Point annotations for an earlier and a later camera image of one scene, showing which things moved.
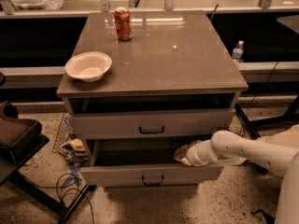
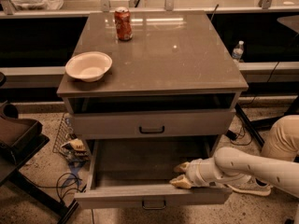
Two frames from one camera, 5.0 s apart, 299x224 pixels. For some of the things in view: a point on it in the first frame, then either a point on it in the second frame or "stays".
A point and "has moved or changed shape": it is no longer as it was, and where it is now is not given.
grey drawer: x=143 y=163 has moved or changed shape
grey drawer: x=155 y=124 stays
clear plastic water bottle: x=237 y=51 stays
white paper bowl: x=88 y=66 stays
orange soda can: x=122 y=23 stays
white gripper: x=193 y=155 → x=196 y=173
